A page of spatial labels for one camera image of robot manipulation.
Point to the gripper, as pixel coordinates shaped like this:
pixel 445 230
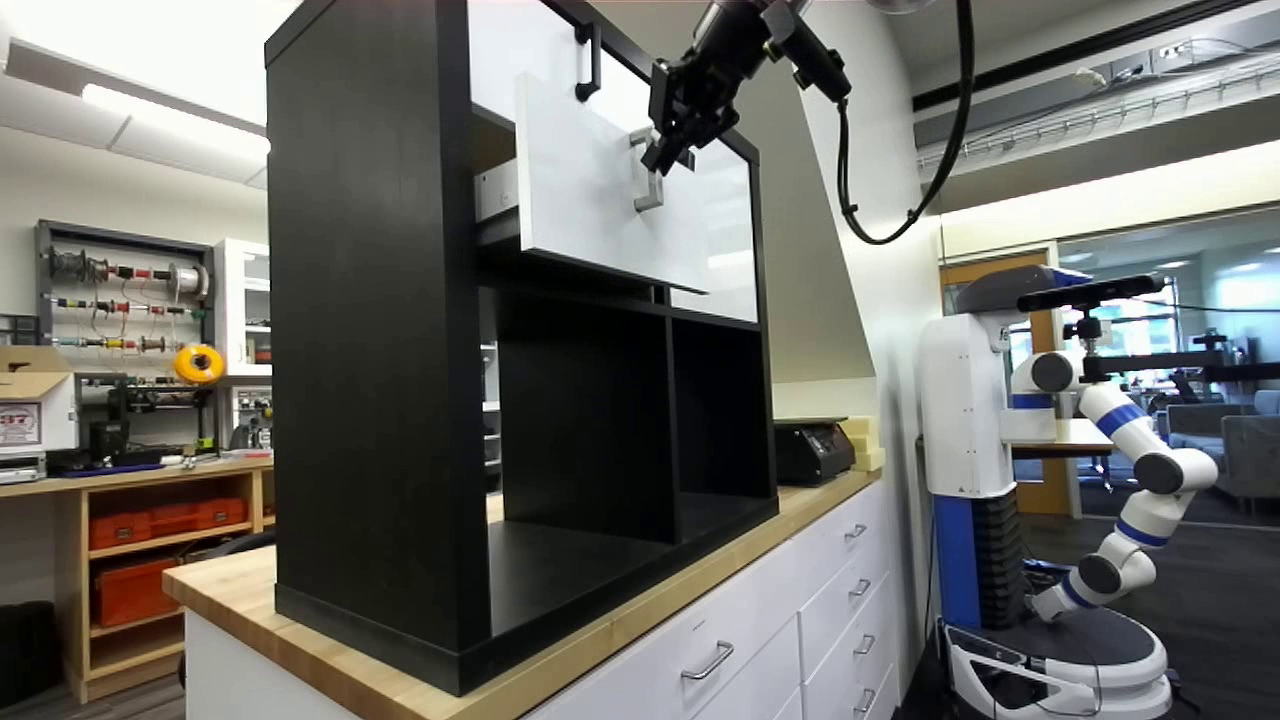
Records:
pixel 730 40

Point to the white cabinet door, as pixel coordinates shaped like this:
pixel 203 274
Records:
pixel 725 240

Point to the yellow foam blocks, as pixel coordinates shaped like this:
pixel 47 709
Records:
pixel 865 445

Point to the black cabinet with white drawers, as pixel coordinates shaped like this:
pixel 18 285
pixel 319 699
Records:
pixel 370 350

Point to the white and blue mobile robot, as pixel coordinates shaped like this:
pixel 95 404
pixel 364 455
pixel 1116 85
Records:
pixel 965 420

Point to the white counter drawer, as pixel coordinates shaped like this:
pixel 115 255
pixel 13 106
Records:
pixel 855 650
pixel 690 660
pixel 850 595
pixel 845 535

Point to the white glass door cabinet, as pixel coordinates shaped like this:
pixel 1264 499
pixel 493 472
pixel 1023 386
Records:
pixel 243 330

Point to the wooden table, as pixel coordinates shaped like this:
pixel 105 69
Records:
pixel 1070 438

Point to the ceiling light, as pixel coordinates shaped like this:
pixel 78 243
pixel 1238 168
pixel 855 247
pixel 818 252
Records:
pixel 170 125

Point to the yellow filament spool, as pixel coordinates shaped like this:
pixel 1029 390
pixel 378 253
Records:
pixel 199 364

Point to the grey sofa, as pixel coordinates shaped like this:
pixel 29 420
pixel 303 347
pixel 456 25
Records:
pixel 1230 440

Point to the black 3d printer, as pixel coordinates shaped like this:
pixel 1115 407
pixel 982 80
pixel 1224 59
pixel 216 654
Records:
pixel 130 420

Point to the row of orange tool cases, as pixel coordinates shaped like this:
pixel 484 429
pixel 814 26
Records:
pixel 165 520

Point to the cardboard box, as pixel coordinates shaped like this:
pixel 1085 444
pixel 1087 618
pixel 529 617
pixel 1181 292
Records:
pixel 30 370

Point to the white box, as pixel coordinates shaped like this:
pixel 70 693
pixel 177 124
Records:
pixel 35 420

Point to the large orange tool case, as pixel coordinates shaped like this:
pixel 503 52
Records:
pixel 135 592

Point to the wooden workbench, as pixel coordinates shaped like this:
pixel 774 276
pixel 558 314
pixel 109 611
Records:
pixel 70 520

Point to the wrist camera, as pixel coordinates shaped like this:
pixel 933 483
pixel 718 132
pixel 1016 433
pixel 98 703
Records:
pixel 815 60

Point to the camera on mount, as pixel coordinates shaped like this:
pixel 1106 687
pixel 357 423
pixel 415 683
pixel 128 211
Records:
pixel 1090 293

